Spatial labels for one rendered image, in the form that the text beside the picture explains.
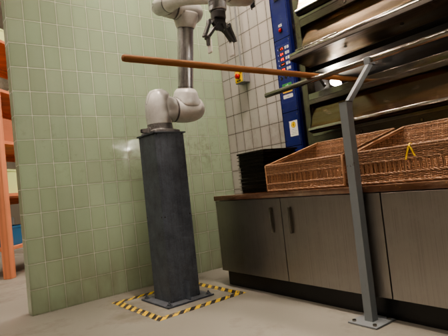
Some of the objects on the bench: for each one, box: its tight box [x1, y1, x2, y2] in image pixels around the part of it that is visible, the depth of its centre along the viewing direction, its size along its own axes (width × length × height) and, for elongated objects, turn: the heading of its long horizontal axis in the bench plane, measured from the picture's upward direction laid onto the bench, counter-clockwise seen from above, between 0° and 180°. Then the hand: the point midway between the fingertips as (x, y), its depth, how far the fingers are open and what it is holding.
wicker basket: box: [265, 128, 395, 192], centre depth 229 cm, size 49×56×28 cm
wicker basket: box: [357, 118, 448, 185], centre depth 182 cm, size 49×56×28 cm
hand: (221, 52), depth 204 cm, fingers open, 13 cm apart
